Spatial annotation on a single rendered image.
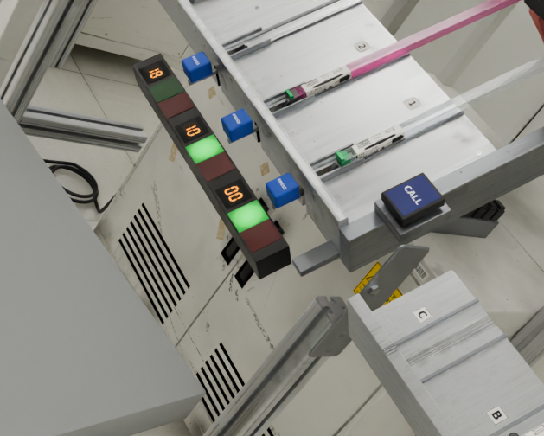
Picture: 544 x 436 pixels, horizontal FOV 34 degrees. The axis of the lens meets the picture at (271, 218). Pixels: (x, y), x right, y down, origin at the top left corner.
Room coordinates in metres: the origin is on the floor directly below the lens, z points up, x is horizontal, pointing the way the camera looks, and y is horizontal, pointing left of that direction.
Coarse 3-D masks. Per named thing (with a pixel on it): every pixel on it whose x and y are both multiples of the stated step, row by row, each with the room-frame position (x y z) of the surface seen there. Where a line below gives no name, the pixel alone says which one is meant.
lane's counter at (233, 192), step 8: (232, 184) 0.88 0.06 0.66; (240, 184) 0.88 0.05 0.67; (216, 192) 0.87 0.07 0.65; (224, 192) 0.87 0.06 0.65; (232, 192) 0.87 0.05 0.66; (240, 192) 0.87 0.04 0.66; (248, 192) 0.87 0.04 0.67; (224, 200) 0.86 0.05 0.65; (232, 200) 0.86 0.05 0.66; (240, 200) 0.86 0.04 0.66
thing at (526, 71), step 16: (528, 64) 1.05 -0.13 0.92; (496, 80) 1.03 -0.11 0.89; (512, 80) 1.03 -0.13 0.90; (464, 96) 1.00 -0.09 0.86; (480, 96) 1.00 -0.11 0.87; (432, 112) 0.97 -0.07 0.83; (448, 112) 0.98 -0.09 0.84; (416, 128) 0.96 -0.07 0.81; (336, 160) 0.91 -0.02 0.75; (352, 160) 0.91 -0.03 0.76
